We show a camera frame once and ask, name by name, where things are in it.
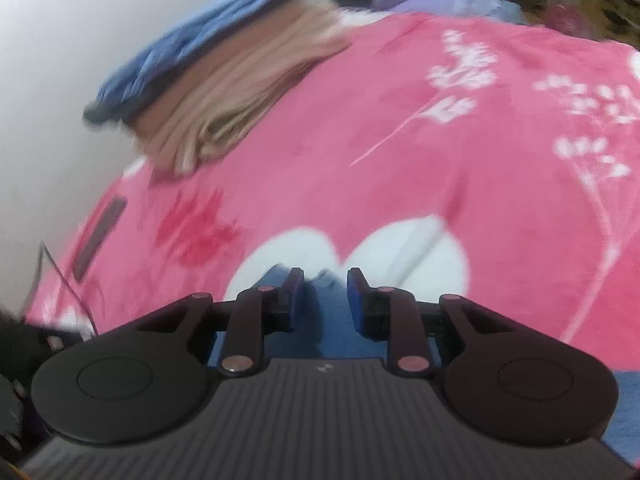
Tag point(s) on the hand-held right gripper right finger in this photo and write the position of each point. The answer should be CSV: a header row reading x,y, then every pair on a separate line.
x,y
357,302

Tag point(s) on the pink floral blanket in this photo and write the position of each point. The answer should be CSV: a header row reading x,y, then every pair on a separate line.
x,y
380,160

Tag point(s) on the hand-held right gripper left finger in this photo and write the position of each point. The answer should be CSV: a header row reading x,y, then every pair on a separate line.
x,y
294,300

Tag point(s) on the black smartphone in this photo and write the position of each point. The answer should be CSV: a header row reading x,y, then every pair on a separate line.
x,y
97,240

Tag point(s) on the stack of folded clothes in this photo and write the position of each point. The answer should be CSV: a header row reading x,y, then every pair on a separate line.
x,y
235,95

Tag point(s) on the light blue folded garment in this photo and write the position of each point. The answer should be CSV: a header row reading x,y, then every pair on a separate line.
x,y
200,30

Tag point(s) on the light blue denim jeans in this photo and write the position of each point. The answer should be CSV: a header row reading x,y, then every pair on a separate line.
x,y
330,320

